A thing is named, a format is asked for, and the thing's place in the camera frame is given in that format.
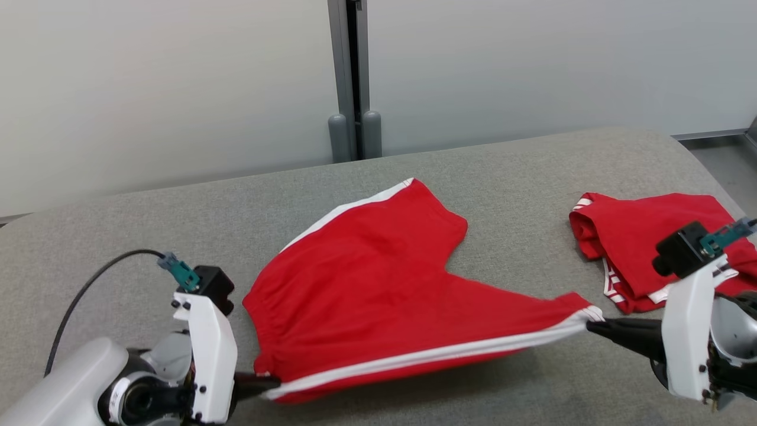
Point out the teal left camera connector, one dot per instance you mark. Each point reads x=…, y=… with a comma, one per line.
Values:
x=180, y=272

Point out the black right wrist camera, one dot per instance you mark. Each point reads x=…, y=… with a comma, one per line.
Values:
x=680, y=251

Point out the red jersey with white sleeves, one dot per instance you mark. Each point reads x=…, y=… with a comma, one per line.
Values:
x=633, y=236

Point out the teal camera connector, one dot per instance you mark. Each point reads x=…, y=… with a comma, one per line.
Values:
x=180, y=272
x=724, y=236

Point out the grey partition post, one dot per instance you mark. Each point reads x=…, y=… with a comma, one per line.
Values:
x=353, y=71

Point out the teal right camera connector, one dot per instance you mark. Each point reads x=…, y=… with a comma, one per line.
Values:
x=724, y=236

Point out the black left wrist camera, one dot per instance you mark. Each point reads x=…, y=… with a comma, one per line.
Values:
x=216, y=284

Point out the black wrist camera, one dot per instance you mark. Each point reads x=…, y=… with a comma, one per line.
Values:
x=216, y=284
x=680, y=251

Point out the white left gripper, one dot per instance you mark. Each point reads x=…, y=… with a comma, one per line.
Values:
x=213, y=361

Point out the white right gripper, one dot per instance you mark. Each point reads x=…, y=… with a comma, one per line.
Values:
x=686, y=331

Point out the red shorts with white stripe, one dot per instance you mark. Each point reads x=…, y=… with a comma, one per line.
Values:
x=366, y=284

